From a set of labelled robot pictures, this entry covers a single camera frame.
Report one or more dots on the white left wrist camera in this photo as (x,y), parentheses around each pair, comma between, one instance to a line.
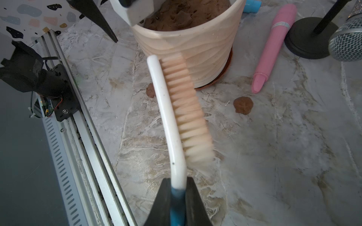
(135,12)

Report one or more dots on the terracotta saucer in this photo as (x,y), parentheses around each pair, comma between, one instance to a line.
(221,74)

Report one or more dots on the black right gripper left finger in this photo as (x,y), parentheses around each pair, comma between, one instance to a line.
(160,211)

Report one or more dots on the pink toy microphone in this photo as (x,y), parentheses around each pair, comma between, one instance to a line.
(281,25)

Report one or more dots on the brown mud piece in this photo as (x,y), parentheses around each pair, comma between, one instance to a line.
(150,91)
(243,105)

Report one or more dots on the cream ceramic pot with mud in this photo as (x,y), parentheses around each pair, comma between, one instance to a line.
(206,48)

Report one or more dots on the white scrub brush blue handle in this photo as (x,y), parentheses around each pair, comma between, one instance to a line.
(189,142)

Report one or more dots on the black microphone stand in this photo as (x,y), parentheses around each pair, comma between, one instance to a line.
(309,37)

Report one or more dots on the glitter silver microphone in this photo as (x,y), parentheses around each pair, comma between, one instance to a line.
(345,45)

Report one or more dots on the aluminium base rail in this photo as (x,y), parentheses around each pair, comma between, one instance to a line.
(90,189)

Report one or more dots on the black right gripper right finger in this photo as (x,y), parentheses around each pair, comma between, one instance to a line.
(196,214)

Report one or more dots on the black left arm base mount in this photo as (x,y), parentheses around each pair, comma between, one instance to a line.
(66,103)

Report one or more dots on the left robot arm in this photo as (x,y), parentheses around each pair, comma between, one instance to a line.
(24,70)

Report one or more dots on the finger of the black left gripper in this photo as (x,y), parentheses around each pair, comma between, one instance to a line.
(90,10)

